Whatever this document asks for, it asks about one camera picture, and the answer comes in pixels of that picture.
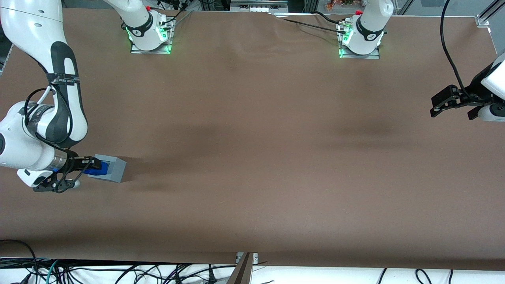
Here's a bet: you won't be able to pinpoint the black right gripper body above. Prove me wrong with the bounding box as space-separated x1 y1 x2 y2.
63 152 82 178

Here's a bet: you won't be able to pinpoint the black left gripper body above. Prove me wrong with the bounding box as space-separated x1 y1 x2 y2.
469 65 496 107

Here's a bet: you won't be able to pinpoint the blue plastic part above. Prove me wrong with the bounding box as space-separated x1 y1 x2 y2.
84 161 104 176

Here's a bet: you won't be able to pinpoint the gray cube base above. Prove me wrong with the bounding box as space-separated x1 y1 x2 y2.
87 154 127 183

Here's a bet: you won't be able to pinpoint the aluminium table edge profile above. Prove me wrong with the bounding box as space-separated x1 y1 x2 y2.
0 41 14 75

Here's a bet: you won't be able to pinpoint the orange and green items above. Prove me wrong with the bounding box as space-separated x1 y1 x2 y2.
325 0 355 11

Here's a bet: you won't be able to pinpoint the brown table cover sheet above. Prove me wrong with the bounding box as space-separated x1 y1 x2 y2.
0 7 505 273

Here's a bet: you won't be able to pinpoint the white power strip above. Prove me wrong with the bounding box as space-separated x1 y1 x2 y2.
231 0 288 12

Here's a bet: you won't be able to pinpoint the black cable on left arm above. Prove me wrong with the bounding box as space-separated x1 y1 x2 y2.
440 0 480 101

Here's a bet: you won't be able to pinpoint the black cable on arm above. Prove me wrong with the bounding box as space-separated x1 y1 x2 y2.
440 0 480 101
24 71 81 194

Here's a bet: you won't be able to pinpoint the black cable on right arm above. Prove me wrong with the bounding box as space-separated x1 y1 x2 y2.
24 71 81 194

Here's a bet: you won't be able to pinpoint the thin white cable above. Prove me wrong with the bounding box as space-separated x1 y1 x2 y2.
37 86 54 106

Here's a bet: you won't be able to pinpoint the diagonal aluminium frame profile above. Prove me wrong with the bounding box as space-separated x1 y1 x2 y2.
483 0 505 20

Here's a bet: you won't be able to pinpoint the black strap with text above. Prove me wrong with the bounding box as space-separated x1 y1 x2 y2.
47 73 82 86

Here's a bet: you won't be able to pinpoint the black looped floor cable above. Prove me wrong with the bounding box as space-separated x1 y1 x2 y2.
0 239 39 284

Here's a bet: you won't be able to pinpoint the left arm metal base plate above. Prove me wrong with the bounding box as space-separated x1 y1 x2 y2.
339 22 381 60

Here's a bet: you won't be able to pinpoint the teal floor cable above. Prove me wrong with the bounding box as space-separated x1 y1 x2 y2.
44 259 60 284

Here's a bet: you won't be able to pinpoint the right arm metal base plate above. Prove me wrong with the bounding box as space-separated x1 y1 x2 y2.
130 15 173 54

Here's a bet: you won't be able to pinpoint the thick black base cable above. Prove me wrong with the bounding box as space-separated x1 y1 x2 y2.
312 11 350 26

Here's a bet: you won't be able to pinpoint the thin black base cable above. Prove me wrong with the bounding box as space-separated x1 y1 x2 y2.
276 17 350 36

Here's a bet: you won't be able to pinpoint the black cable at right base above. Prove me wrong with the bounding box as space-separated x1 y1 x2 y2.
150 0 190 25

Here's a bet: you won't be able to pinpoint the grey metal support post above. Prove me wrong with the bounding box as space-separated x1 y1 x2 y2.
226 252 254 284

